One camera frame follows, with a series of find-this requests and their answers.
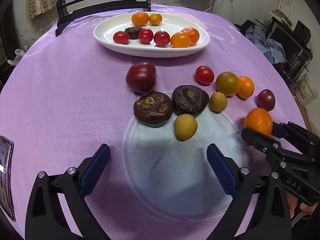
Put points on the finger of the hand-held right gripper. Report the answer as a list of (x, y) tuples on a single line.
[(260, 140), (277, 129)]

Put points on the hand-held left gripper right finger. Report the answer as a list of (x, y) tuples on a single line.
[(221, 170)]

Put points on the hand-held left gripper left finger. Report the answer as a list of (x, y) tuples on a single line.
[(96, 170)]

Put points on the textured orange mandarin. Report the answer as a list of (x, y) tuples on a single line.
[(193, 35), (258, 120), (140, 18)]

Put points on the dark red plum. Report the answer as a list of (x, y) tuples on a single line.
[(266, 100)]

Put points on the orange tomato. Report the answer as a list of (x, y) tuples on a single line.
[(247, 87)]

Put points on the yellow-green longan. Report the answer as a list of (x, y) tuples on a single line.
[(218, 101), (185, 126)]

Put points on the green-orange tomato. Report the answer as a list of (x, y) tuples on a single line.
[(228, 83)]

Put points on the dark brown water chestnut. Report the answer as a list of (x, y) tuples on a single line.
[(190, 100), (133, 32), (153, 108)]

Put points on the red cherry tomato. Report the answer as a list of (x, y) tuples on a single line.
[(145, 36), (204, 74), (161, 38), (121, 37)]

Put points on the large dark red tomato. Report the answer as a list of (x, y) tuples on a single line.
[(141, 77)]

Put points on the large yellow-orange kumquat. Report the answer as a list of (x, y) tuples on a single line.
[(180, 40)]

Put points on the white oval plate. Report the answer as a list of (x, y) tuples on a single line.
[(175, 21)]

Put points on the smooth orange kumquat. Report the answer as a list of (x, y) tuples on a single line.
[(155, 19)]

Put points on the person's right hand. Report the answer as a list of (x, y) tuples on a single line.
[(296, 206)]

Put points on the white bucket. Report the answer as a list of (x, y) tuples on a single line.
[(306, 92)]

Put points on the purple tablecloth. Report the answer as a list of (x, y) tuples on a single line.
[(75, 105)]

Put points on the blue cloth pile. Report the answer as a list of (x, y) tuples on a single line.
[(270, 47)]

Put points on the black monitor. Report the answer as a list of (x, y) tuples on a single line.
[(282, 36)]

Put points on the white plastic bag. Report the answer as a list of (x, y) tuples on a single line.
[(17, 55)]

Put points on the painted round screen black stand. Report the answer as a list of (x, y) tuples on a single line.
[(60, 20)]

